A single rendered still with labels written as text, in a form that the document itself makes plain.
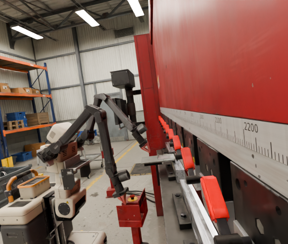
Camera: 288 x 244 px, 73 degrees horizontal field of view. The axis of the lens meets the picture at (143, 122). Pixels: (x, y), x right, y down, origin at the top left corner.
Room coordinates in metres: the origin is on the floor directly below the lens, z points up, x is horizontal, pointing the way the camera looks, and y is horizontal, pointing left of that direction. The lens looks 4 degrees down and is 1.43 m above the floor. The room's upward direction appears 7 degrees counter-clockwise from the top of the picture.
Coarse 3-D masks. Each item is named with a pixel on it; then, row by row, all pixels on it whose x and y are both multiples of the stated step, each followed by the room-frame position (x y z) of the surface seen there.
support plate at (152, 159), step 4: (148, 156) 1.66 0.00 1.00; (152, 156) 1.64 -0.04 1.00; (156, 156) 1.62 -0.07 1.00; (144, 160) 1.55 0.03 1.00; (148, 160) 1.54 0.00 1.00; (152, 160) 1.52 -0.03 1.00; (156, 160) 1.51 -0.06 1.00; (160, 160) 1.49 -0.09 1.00; (164, 160) 1.48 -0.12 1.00; (168, 160) 1.48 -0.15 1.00; (172, 160) 1.48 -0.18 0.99
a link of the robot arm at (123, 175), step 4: (108, 172) 1.25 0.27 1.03; (112, 172) 1.25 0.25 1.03; (116, 172) 1.29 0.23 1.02; (120, 172) 1.26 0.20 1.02; (124, 172) 1.25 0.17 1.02; (128, 172) 1.29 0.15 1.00; (108, 176) 1.25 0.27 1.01; (112, 176) 1.25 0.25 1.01; (120, 176) 1.26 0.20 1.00; (124, 176) 1.25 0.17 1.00; (128, 176) 1.26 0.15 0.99; (120, 180) 1.25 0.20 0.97; (124, 180) 1.25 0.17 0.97
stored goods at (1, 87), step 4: (0, 84) 6.73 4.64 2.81; (4, 84) 6.87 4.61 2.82; (0, 88) 6.70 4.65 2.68; (4, 88) 6.84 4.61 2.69; (8, 88) 7.00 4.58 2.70; (16, 88) 7.24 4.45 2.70; (20, 88) 7.32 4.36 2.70; (24, 88) 7.55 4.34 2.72; (28, 88) 7.75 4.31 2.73; (16, 92) 7.25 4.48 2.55; (20, 92) 7.29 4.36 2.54; (24, 92) 7.46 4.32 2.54; (28, 92) 7.71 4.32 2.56; (32, 92) 8.26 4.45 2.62; (36, 92) 8.48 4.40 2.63
